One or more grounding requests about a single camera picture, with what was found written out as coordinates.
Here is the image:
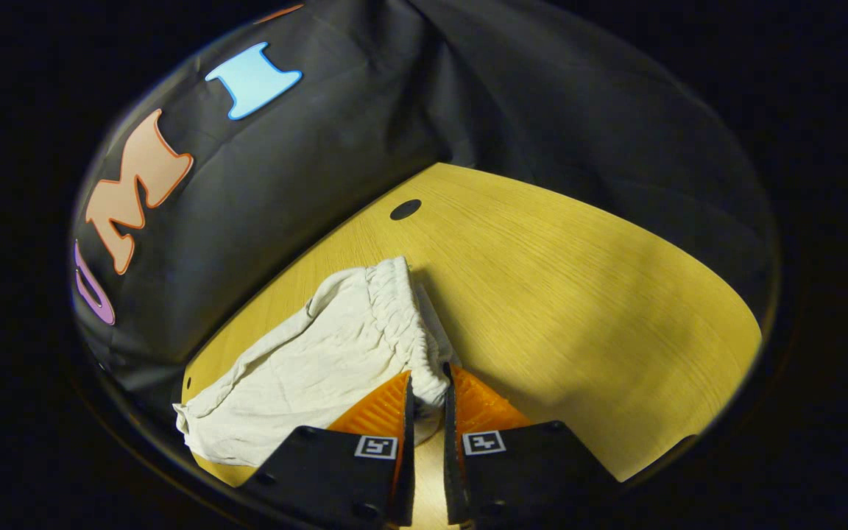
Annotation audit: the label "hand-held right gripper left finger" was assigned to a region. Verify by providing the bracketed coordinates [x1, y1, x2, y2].
[240, 370, 416, 528]

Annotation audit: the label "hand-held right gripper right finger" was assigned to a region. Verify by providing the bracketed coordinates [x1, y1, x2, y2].
[442, 363, 620, 525]

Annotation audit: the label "cream white jeans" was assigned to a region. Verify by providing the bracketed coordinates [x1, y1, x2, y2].
[174, 256, 462, 468]

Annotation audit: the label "black backdrop cloth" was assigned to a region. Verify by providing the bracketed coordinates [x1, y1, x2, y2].
[71, 0, 778, 413]

